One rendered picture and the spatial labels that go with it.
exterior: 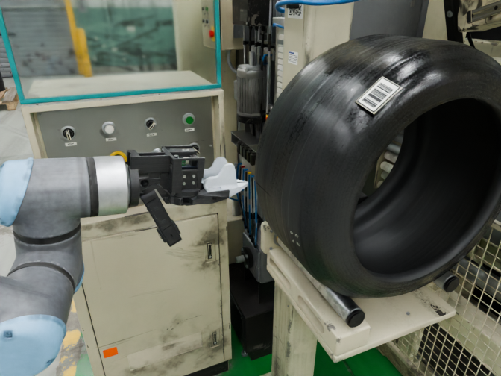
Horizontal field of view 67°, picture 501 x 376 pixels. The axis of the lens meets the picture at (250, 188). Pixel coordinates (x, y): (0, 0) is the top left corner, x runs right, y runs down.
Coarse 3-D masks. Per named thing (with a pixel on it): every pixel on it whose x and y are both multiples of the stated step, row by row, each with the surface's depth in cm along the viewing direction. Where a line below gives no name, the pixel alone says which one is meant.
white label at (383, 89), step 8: (384, 80) 60; (376, 88) 60; (384, 88) 60; (392, 88) 59; (400, 88) 58; (368, 96) 60; (376, 96) 59; (384, 96) 59; (392, 96) 58; (360, 104) 60; (368, 104) 59; (376, 104) 59
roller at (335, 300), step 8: (280, 240) 106; (296, 264) 99; (304, 272) 95; (312, 280) 91; (320, 288) 89; (328, 288) 87; (328, 296) 86; (336, 296) 84; (344, 296) 84; (336, 304) 83; (344, 304) 82; (352, 304) 81; (344, 312) 81; (352, 312) 80; (360, 312) 80; (344, 320) 81; (352, 320) 80; (360, 320) 81
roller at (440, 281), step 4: (448, 272) 91; (444, 276) 90; (448, 276) 90; (452, 276) 90; (436, 280) 92; (440, 280) 91; (444, 280) 90; (448, 280) 89; (452, 280) 89; (456, 280) 90; (440, 284) 91; (444, 284) 90; (448, 284) 89; (452, 284) 90; (456, 284) 91; (444, 288) 90; (448, 288) 90; (452, 288) 90
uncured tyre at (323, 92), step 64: (320, 64) 74; (384, 64) 62; (448, 64) 62; (320, 128) 63; (384, 128) 61; (448, 128) 97; (320, 192) 64; (384, 192) 106; (448, 192) 99; (320, 256) 70; (384, 256) 98; (448, 256) 84
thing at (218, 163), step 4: (216, 160) 67; (220, 160) 67; (224, 160) 67; (212, 164) 67; (216, 164) 67; (220, 164) 67; (224, 164) 67; (212, 168) 67; (216, 168) 67; (220, 168) 67; (204, 172) 66; (208, 172) 67; (212, 172) 67; (216, 172) 67; (204, 176) 67; (208, 176) 67; (212, 176) 67; (204, 180) 67; (240, 180) 69
